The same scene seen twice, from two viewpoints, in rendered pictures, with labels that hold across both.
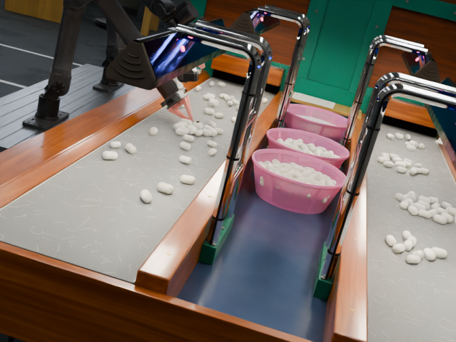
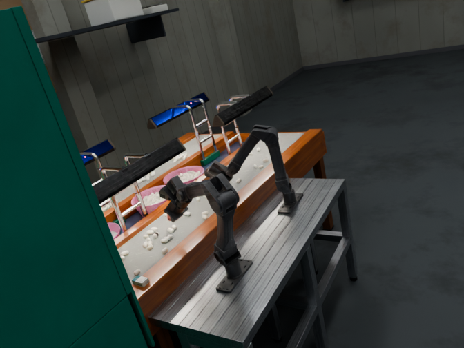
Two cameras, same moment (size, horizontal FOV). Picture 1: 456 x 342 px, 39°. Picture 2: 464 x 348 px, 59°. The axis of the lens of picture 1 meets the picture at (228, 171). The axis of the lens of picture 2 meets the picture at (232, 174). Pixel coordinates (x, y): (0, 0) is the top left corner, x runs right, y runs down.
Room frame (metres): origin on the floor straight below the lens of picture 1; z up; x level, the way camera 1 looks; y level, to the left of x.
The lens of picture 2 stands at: (3.59, 1.33, 1.67)
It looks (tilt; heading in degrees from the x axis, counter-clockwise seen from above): 22 degrees down; 212
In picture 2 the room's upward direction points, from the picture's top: 14 degrees counter-clockwise
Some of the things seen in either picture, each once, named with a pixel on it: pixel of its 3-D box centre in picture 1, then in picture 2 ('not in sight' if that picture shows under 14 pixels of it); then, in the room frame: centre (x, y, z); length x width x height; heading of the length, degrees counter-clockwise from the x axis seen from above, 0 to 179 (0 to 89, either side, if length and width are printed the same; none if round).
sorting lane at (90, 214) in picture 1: (189, 136); (217, 192); (1.83, 0.14, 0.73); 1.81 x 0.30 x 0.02; 173
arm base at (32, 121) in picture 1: (48, 107); (289, 197); (1.85, 0.57, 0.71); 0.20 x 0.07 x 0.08; 176
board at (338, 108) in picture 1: (321, 104); not in sight; (2.61, -0.31, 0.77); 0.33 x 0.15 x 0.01; 83
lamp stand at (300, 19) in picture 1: (269, 74); (137, 200); (2.24, -0.06, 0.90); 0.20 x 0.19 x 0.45; 173
